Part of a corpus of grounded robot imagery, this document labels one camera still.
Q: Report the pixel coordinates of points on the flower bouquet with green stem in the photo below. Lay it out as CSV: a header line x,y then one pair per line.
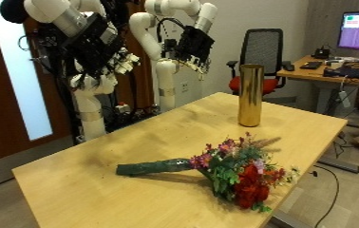
x,y
234,171

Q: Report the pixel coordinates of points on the tall gold cylinder vase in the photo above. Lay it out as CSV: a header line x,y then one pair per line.
x,y
250,95

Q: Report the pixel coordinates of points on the black mesh red office chair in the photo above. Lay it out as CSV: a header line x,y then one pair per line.
x,y
260,47

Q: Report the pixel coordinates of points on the black hanging bag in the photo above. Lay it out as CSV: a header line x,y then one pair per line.
x,y
11,11

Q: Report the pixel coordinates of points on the black computer mouse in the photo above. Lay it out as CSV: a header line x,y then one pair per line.
x,y
288,67

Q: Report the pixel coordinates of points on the wooden office desk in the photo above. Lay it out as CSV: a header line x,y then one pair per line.
x,y
305,74

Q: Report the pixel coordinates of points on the black keyboard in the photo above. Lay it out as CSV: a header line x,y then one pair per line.
x,y
311,65

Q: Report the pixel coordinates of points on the black desk phone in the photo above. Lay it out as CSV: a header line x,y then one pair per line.
x,y
320,53

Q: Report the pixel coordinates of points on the white power adapter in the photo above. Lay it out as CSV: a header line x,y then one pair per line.
x,y
344,98

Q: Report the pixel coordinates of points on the grey table foot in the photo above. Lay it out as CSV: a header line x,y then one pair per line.
x,y
339,165

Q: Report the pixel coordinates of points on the white wall outlet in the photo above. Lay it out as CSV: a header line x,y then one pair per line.
x,y
184,87

